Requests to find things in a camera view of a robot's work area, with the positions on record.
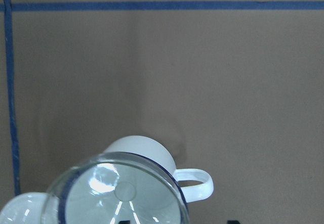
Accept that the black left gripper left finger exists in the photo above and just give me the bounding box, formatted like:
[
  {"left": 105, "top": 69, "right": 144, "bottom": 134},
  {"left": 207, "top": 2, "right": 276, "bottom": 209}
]
[{"left": 118, "top": 220, "right": 131, "bottom": 224}]

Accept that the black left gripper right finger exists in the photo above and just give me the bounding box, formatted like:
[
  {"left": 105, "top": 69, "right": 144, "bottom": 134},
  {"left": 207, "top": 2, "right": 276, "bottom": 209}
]
[{"left": 227, "top": 220, "right": 240, "bottom": 224}]

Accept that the clear glass funnel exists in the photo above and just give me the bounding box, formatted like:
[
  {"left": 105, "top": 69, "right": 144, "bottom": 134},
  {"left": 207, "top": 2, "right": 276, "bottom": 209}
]
[{"left": 41, "top": 152, "right": 190, "bottom": 223}]

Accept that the white enamel mug lid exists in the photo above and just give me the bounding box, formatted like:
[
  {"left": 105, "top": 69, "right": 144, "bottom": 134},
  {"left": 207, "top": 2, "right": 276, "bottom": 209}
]
[{"left": 1, "top": 192, "right": 48, "bottom": 224}]

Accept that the white enamel mug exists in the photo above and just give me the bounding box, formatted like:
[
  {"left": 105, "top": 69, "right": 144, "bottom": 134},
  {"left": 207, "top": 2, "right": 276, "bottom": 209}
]
[{"left": 104, "top": 136, "right": 214, "bottom": 203}]

